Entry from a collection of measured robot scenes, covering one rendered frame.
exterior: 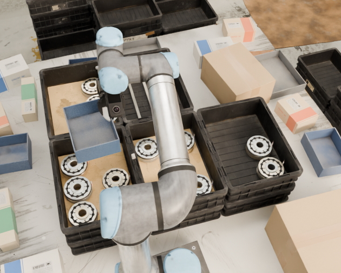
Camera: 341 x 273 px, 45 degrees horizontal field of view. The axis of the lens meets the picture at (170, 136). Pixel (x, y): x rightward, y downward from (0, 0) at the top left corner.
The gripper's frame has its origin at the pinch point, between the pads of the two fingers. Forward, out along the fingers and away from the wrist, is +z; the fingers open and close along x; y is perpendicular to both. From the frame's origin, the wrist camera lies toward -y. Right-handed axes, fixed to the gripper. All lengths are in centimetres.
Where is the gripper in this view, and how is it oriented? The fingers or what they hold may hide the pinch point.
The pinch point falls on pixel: (111, 120)
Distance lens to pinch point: 144.0
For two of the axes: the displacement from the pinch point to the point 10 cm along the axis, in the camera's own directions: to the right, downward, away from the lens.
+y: -3.1, -7.6, 5.7
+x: -9.5, 1.8, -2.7
